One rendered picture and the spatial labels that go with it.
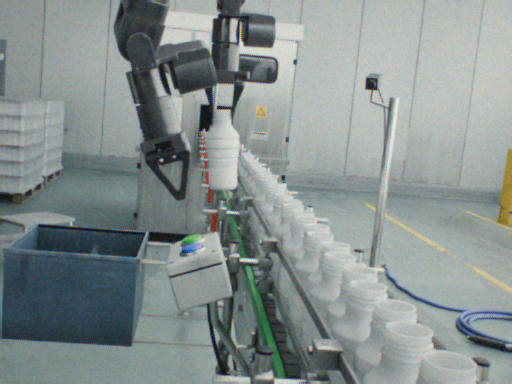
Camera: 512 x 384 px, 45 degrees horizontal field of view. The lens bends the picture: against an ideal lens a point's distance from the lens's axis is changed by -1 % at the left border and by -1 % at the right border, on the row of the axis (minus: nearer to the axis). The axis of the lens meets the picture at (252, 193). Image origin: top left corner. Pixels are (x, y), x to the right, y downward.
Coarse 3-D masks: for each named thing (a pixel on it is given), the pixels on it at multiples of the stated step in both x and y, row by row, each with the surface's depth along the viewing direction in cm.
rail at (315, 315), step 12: (240, 156) 282; (240, 180) 182; (252, 204) 142; (264, 228) 116; (252, 240) 136; (276, 252) 98; (288, 264) 87; (300, 288) 76; (276, 300) 95; (312, 312) 68; (288, 324) 83; (324, 324) 63; (324, 336) 62; (300, 348) 74; (300, 360) 73; (348, 372) 52
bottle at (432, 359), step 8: (424, 352) 44; (432, 352) 44; (440, 352) 44; (448, 352) 44; (424, 360) 42; (432, 360) 44; (440, 360) 44; (448, 360) 44; (456, 360) 44; (464, 360) 43; (472, 360) 43; (424, 368) 42; (432, 368) 42; (440, 368) 41; (448, 368) 44; (456, 368) 44; (464, 368) 43; (472, 368) 41; (424, 376) 42; (432, 376) 42; (440, 376) 41; (448, 376) 41; (456, 376) 41; (464, 376) 41; (472, 376) 41
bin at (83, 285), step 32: (32, 256) 144; (64, 256) 145; (96, 256) 145; (128, 256) 177; (32, 288) 145; (64, 288) 146; (96, 288) 147; (128, 288) 147; (32, 320) 147; (64, 320) 147; (96, 320) 148; (128, 320) 149
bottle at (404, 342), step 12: (396, 324) 50; (408, 324) 50; (384, 336) 48; (396, 336) 47; (408, 336) 47; (420, 336) 49; (384, 348) 48; (396, 348) 47; (408, 348) 47; (420, 348) 47; (384, 360) 48; (396, 360) 47; (408, 360) 47; (420, 360) 47; (372, 372) 49; (384, 372) 48; (396, 372) 47; (408, 372) 47
